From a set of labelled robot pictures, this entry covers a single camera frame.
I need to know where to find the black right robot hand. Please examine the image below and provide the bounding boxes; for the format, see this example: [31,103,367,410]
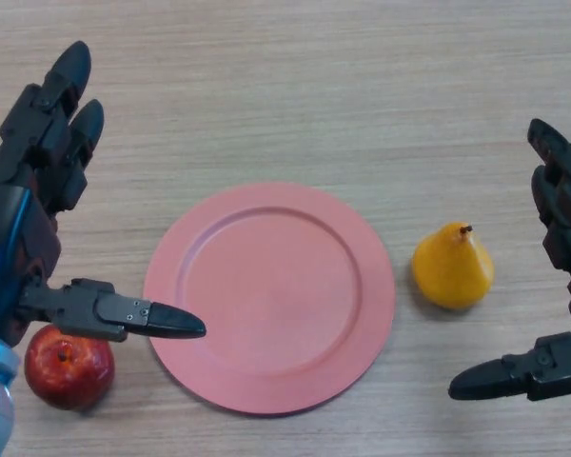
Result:
[447,118,571,403]

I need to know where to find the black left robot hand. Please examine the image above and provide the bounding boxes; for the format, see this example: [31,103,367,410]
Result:
[0,40,207,349]

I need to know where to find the yellow pear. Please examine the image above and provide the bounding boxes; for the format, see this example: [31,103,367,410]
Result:
[411,222,496,311]

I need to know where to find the pink round plate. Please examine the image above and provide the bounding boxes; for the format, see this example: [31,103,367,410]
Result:
[142,182,397,418]

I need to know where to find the red apple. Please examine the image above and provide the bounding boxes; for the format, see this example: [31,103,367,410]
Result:
[24,325,116,411]

